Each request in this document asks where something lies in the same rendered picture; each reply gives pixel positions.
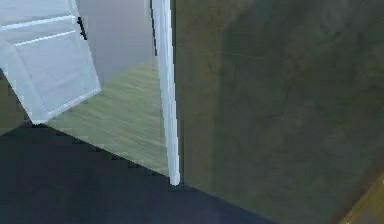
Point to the white room door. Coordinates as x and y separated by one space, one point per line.
50 66

